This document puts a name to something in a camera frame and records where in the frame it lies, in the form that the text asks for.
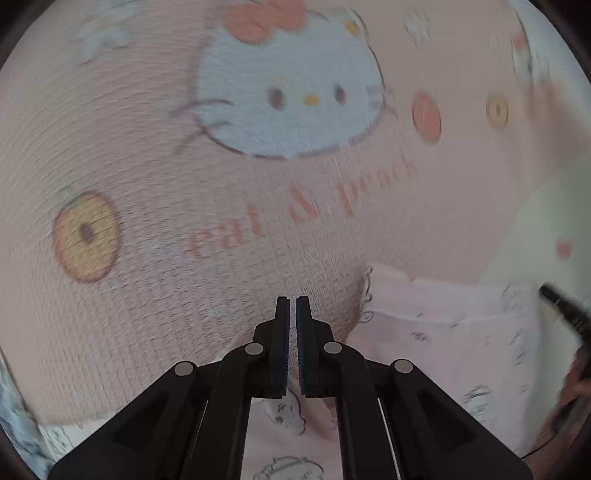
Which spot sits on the person's right forearm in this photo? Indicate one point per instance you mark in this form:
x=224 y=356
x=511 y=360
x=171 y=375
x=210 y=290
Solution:
x=558 y=420

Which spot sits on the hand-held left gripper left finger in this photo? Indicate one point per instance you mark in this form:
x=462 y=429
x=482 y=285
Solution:
x=280 y=341

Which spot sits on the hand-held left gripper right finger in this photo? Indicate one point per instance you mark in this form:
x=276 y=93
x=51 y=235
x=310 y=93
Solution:
x=305 y=341

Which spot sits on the pink printed pajama pants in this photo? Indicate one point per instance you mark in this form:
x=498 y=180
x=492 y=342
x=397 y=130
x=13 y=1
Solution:
x=438 y=350

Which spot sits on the light blue printed pajamas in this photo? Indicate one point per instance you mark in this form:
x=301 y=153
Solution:
x=16 y=406

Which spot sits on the pink cream printed blanket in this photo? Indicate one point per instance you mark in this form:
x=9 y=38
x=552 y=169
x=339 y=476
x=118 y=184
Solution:
x=184 y=184

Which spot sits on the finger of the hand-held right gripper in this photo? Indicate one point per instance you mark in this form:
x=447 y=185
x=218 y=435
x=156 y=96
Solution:
x=565 y=309

